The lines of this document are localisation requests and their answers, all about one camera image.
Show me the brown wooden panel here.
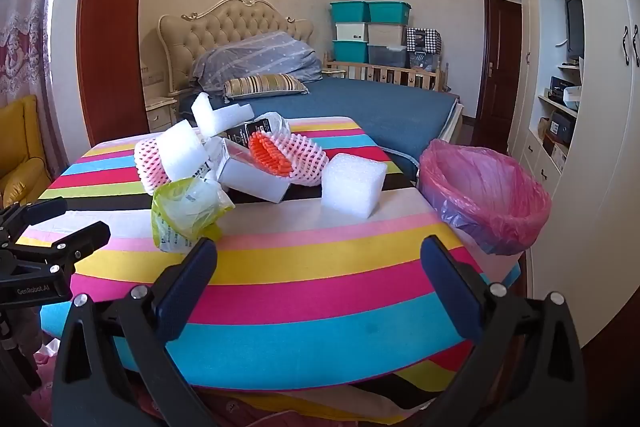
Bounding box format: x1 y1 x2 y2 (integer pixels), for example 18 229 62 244
75 0 153 148

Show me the white storage box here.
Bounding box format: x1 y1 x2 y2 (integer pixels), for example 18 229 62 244
334 23 369 42

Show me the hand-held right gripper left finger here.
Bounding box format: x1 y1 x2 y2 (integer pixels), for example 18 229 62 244
51 237 219 427

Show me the lime green plastic bag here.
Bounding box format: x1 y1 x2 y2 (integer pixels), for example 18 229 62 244
151 177 236 254

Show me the white plastic bag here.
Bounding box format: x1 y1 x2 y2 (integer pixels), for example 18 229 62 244
250 111 291 142

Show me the grey clear storage box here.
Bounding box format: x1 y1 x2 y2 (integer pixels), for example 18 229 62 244
367 45 408 68

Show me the black white checkered bag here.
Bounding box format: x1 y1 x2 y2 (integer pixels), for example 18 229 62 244
405 27 442 52

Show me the bin with pink liner bag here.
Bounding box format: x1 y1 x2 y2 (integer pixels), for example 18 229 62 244
417 138 552 256

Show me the pink foam net sleeve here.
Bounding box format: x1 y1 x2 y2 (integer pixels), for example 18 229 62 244
248 129 329 185

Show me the black television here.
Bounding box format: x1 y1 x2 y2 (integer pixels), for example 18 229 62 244
565 0 585 60

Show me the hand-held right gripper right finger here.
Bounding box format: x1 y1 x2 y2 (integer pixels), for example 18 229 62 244
420 234 588 427

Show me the cream nightstand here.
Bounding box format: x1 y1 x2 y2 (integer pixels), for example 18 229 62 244
145 94 178 132

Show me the bed with blue sheet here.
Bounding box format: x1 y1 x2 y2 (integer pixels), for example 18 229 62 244
177 77 461 180

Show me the dark storage bag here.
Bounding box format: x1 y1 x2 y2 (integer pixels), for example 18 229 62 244
407 52 441 70

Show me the pink lace curtain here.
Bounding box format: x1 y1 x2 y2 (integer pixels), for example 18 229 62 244
0 0 68 178

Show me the white built-in wardrobe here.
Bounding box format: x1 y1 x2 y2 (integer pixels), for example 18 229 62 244
507 0 640 358

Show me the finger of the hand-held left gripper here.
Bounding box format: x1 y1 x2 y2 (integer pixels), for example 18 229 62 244
12 222 111 275
0 198 68 238

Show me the dark brown wooden door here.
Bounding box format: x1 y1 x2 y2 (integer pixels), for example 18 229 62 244
472 0 522 140

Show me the black safe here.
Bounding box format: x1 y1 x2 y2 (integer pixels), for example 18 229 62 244
548 109 577 144

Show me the beige tufted headboard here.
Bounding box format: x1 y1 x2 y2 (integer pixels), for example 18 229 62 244
158 0 315 95

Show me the orange foam net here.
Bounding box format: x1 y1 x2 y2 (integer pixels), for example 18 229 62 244
248 132 293 178

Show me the pink foam net roll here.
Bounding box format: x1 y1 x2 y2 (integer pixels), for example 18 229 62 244
134 134 173 196

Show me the white foam cube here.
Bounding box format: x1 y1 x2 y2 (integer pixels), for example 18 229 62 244
320 153 389 222

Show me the yellow armchair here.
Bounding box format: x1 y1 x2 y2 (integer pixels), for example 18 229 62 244
0 94 53 208

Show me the pink patterned cloth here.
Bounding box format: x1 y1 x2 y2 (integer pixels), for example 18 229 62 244
20 337 401 427

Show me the white cardboard box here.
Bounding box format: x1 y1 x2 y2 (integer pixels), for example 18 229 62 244
216 138 292 204

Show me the black shelf device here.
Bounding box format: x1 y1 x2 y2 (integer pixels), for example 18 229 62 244
547 77 576 104

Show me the L-shaped white foam piece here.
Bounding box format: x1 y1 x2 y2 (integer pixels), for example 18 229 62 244
191 93 255 138

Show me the white foam block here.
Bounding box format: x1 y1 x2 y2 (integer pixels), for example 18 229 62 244
157 119 211 182

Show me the beige storage box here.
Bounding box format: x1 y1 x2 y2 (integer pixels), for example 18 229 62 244
367 24 407 48

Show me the grey-blue dotted duvet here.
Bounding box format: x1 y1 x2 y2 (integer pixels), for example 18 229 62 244
189 32 323 95

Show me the white printed box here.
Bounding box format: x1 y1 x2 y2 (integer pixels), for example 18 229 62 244
549 141 570 172

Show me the striped pillow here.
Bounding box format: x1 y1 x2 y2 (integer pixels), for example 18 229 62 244
222 73 310 102

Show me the black cardboard box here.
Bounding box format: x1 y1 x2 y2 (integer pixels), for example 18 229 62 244
222 119 273 148

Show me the teal storage box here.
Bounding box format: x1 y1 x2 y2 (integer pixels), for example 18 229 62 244
367 0 413 26
330 0 371 24
332 40 369 64

